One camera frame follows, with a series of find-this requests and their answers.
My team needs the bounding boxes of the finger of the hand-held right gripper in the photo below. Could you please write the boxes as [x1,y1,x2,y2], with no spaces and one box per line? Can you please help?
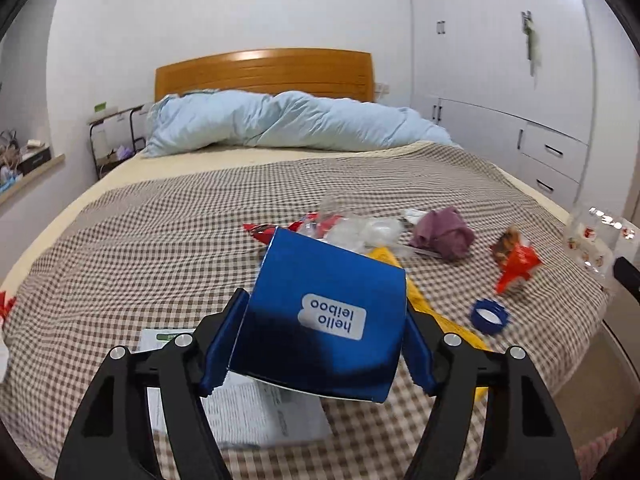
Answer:
[612,257,640,306]

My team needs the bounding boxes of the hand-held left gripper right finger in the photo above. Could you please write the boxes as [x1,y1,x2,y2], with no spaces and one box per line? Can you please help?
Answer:
[402,300,583,480]

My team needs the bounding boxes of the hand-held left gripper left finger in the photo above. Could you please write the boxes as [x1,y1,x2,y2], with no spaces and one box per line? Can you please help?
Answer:
[55,287,251,480]

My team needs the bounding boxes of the yellow snack packet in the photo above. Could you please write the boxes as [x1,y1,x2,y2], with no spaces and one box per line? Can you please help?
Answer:
[367,245,491,401]

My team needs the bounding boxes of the clear printed plastic bag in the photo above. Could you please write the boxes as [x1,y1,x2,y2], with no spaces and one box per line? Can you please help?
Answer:
[564,204,640,288]

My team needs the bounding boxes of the blue cardboard box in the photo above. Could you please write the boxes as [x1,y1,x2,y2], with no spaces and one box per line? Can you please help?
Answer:
[227,226,407,403]

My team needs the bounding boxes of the red foil wrapper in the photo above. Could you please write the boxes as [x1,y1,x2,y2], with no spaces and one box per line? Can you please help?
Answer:
[243,212,346,247]

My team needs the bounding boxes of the red snack packet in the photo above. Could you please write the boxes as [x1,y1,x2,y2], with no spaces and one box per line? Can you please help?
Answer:
[490,226,543,296]

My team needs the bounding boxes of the purple towel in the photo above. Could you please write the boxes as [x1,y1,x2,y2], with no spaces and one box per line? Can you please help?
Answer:
[410,206,476,261]

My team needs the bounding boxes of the blue plastic lid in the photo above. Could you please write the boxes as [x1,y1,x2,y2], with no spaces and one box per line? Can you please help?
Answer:
[470,298,511,333]

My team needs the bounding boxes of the white paper parcel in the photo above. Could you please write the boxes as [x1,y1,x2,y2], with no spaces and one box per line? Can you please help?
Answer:
[137,329,333,448]

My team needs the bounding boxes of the brown checked blanket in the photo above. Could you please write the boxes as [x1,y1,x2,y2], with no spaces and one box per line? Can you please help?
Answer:
[0,141,613,480]

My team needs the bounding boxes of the crumpled clear plastic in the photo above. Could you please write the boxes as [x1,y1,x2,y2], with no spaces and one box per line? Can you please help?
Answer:
[360,217,406,251]

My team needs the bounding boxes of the light blue duvet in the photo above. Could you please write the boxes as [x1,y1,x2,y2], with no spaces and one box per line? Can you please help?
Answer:
[141,90,453,158]

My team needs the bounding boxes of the white wardrobe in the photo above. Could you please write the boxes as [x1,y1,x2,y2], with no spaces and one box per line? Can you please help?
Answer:
[407,0,640,221]

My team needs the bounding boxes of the pale hanging bag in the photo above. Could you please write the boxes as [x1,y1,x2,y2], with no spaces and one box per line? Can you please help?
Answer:
[520,10,543,78]

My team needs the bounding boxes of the black flat box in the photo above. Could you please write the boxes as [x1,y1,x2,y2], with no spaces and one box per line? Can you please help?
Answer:
[17,146,52,171]

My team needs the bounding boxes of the black frame side table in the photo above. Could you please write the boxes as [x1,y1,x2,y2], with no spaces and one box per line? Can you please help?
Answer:
[89,102,153,181]

